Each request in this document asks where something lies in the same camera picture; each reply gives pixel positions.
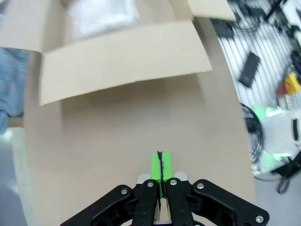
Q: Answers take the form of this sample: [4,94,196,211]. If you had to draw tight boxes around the person in blue fleece jacket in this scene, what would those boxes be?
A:
[0,46,31,136]

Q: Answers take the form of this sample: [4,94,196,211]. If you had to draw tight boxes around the black coiled cable bundle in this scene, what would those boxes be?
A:
[241,102,265,165]

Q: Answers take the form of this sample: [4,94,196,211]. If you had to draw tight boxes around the yellow emergency stop button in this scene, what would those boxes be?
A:
[279,72,301,96]

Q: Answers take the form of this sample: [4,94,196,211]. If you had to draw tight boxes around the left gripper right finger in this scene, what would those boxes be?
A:
[161,152,270,226]

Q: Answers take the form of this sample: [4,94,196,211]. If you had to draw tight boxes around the black rectangular power adapter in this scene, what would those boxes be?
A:
[238,52,261,88]

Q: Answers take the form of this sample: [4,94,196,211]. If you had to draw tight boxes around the white slatted mounting platform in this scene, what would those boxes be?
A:
[210,0,301,182]

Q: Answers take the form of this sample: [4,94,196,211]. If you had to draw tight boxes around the brown cardboard shipping box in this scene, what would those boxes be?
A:
[0,0,237,106]

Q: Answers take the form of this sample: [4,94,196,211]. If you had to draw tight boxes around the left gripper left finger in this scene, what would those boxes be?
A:
[60,152,165,226]

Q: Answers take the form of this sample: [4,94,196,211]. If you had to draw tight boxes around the white plastic bag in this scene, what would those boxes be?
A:
[62,0,141,44]

